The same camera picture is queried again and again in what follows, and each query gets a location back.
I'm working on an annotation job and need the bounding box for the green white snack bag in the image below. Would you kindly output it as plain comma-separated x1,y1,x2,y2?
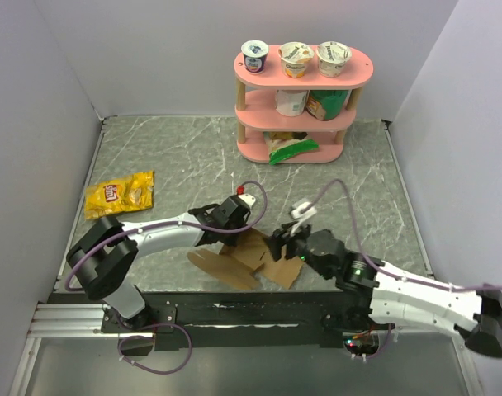
263,131,320,165

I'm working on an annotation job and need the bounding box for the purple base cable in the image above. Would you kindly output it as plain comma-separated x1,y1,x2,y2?
117,323,193,376
349,323,400,365

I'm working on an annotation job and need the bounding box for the white Chobani yogurt cup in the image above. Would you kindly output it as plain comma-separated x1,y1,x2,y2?
316,41,352,78

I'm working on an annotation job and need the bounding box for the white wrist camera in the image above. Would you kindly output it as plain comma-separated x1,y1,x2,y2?
236,186,257,210
290,199,317,236

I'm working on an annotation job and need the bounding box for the blue yogurt cup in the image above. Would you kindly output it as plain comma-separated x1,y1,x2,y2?
241,40,269,74

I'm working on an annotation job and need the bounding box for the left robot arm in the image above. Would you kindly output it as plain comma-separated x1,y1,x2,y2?
65,193,256,332

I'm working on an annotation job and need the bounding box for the green snack canister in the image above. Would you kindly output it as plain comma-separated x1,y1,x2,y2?
305,90,349,121

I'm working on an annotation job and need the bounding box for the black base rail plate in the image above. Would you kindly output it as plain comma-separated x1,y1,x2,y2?
100,290,395,352

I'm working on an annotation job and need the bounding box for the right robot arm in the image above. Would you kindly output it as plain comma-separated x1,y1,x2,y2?
263,224,502,359

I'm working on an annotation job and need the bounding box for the orange Chobani yogurt cup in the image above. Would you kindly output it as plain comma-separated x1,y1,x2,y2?
278,42,315,78

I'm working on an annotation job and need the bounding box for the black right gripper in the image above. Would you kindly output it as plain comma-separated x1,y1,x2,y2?
263,217,333,279

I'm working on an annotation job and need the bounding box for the brown cardboard paper box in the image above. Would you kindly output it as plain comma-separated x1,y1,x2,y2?
187,229,305,291

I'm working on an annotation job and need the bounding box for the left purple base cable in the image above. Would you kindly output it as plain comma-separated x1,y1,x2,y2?
117,323,193,376

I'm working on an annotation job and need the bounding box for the pink three-tier shelf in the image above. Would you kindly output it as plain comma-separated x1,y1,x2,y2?
234,41,374,164

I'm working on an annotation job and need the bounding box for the yellow Lays chip bag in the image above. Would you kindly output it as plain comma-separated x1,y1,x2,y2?
84,170,154,220

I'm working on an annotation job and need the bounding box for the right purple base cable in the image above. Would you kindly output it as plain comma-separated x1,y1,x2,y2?
349,323,400,365

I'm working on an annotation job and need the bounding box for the white paper cup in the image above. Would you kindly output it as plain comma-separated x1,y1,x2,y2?
275,90,309,117

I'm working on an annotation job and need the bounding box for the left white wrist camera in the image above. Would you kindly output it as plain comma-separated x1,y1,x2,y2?
236,186,257,210

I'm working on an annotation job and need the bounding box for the aluminium frame rail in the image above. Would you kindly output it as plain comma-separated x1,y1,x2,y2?
7,303,124,396

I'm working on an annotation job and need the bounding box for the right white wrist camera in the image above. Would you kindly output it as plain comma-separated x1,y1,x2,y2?
290,199,317,236

